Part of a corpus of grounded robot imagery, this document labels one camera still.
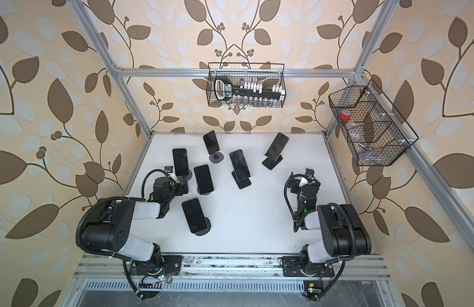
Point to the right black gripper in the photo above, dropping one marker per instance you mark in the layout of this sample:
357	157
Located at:
308	183

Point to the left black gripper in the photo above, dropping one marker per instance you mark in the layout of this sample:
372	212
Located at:
175	184

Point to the black phone stand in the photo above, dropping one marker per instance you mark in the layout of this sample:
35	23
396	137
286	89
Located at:
240	166
277	146

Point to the black square stand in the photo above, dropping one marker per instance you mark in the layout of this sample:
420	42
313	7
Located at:
242	184
271	164

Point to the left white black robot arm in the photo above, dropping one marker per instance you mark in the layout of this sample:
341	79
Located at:
105	228

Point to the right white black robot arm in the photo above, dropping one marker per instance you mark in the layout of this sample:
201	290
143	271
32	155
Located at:
343	235

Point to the grey round stand left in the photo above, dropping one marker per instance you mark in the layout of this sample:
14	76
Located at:
185	178

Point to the black phone far left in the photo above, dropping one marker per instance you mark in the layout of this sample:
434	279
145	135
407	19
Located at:
180	159

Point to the black phone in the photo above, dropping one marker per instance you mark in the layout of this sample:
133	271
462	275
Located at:
194	215
211	142
180	159
203	178

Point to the black phone middle left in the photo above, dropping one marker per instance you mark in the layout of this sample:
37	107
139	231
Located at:
203	178

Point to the black phone near front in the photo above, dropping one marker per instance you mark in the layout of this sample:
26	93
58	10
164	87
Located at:
194	215

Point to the grey round stand middle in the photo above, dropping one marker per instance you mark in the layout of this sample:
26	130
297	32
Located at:
204	192

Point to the grey round stand far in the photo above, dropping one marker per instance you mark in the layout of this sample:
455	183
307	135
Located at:
216	157

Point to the black phone far centre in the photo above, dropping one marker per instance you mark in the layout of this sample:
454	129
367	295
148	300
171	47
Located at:
211	142

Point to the black tool with vials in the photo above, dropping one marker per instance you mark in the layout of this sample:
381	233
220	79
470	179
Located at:
225	90

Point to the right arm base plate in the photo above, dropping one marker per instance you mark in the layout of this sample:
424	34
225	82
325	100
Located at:
296	267

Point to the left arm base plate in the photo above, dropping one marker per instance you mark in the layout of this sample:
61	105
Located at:
171	264

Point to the aluminium rail front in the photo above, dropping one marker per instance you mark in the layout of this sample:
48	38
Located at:
239	266

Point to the black wire basket right wall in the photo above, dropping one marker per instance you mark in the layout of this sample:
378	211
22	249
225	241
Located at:
381	134

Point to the black wire basket wall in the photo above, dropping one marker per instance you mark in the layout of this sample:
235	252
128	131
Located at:
381	134
266	73

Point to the black wire basket back wall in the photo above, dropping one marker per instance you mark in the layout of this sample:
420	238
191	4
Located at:
266	73

